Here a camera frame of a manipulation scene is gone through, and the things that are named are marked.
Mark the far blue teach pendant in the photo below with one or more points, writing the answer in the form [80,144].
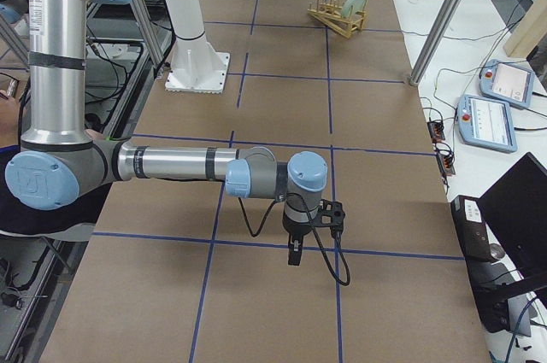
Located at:
[507,82]

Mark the near blue teach pendant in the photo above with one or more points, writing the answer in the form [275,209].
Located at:
[486,123]

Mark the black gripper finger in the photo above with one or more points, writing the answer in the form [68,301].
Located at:
[295,253]

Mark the far orange connector block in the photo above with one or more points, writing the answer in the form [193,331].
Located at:
[436,130]

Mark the light green plate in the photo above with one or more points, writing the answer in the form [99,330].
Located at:
[350,7]

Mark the near orange connector block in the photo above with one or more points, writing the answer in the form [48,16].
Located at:
[445,160]

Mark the black computer box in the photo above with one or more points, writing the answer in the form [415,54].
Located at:
[471,231]

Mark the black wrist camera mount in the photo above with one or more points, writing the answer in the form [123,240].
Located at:
[330,215]

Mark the wooden board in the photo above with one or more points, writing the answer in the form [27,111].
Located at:
[529,32]

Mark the orange connector block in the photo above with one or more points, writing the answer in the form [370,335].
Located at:
[445,160]
[436,130]

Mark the white pedestal base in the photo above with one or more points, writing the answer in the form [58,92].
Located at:
[195,65]

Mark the black monitor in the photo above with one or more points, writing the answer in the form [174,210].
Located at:
[514,208]

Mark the grey aluminium frame post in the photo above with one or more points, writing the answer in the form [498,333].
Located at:
[445,14]

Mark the blue teach pendant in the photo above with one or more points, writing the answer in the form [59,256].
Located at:
[486,123]
[507,82]

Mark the wooden dish rack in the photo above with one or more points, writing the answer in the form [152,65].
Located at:
[328,13]

